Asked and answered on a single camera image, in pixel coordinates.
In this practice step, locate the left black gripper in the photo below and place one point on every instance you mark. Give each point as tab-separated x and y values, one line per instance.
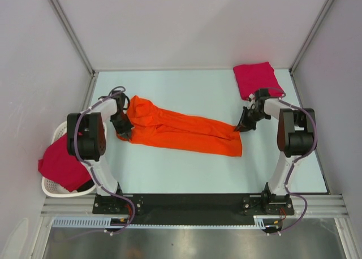
126	130

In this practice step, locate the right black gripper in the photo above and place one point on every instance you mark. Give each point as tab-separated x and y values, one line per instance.
245	125

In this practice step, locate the orange t shirt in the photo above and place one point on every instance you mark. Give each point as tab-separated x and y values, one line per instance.
157	127

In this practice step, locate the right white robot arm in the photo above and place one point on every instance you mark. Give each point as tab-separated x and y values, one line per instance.
296	139

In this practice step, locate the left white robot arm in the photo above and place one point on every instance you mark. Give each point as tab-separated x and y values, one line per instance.
86	139

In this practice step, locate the folded magenta t shirt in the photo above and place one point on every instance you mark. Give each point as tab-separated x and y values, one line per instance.
252	77

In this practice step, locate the black garment in basket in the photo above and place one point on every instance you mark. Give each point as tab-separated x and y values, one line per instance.
86	186

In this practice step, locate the magenta t shirt in basket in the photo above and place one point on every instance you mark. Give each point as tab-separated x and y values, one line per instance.
57	165

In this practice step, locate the white plastic laundry basket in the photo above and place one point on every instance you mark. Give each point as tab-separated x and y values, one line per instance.
52	189

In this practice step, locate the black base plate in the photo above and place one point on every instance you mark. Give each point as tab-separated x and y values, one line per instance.
210	209

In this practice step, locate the grey slotted cable duct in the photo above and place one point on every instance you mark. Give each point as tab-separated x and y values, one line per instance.
117	223

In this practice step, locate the aluminium frame rail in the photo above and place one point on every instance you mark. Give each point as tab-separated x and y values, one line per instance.
319	206

